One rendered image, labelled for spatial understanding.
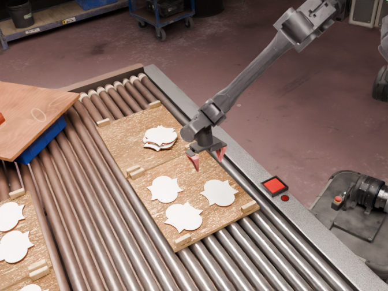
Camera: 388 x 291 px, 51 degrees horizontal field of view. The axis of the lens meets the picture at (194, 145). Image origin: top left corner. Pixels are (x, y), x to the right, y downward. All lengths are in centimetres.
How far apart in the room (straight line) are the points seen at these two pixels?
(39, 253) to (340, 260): 100
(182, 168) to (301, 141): 176
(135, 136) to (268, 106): 198
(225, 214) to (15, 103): 119
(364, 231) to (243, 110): 166
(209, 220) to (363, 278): 52
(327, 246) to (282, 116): 221
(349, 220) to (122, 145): 130
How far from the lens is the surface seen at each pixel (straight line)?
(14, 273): 151
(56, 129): 203
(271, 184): 159
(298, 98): 377
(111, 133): 192
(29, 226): 163
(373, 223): 243
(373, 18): 168
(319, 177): 299
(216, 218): 146
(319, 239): 145
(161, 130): 181
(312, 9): 121
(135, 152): 177
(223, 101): 130
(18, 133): 192
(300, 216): 151
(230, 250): 140
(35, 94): 217
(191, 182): 159
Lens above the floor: 205
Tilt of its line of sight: 39 degrees down
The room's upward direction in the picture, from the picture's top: 6 degrees counter-clockwise
